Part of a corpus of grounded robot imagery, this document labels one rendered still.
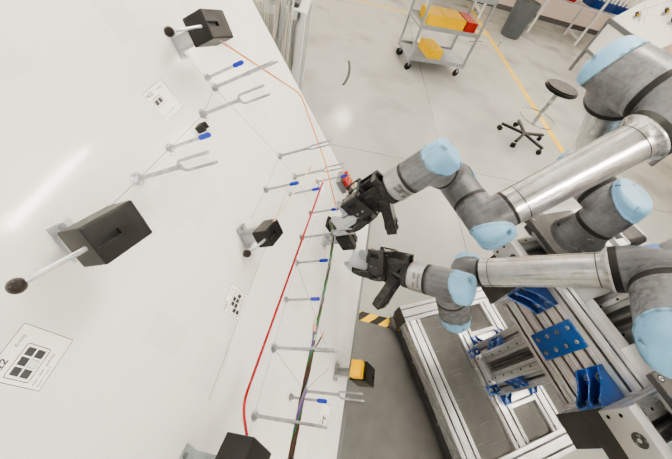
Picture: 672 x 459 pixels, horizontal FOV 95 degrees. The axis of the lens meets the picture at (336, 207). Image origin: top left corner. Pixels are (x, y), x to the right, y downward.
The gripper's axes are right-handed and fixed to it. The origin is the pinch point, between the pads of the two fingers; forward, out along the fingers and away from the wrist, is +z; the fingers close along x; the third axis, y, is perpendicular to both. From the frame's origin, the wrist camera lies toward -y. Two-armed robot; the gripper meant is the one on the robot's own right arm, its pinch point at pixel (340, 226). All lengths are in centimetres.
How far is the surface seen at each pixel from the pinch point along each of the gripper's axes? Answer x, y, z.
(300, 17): -62, 42, -7
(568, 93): -285, -185, -63
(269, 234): 21.8, 20.3, -9.3
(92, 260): 42, 38, -17
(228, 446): 51, 12, -6
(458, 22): -406, -89, -13
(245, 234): 21.0, 22.8, -4.1
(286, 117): -15.1, 27.8, -4.8
